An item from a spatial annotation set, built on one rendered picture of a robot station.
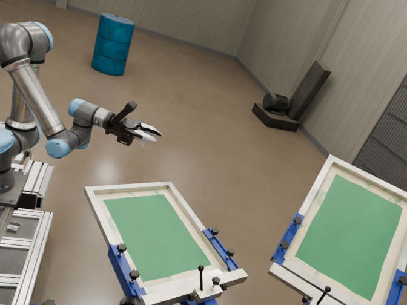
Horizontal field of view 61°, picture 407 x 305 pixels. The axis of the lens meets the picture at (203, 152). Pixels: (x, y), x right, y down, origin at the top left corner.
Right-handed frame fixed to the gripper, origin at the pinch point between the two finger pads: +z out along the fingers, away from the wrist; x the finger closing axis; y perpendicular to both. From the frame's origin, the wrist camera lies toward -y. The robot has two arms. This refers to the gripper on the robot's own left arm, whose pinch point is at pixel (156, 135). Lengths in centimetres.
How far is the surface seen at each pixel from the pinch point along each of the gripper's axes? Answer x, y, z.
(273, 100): -581, 200, 80
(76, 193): -126, 187, -94
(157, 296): 22, 61, 23
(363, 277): -27, 51, 116
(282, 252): -24, 53, 73
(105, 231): -6, 70, -14
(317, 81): -589, 132, 143
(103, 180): -164, 192, -84
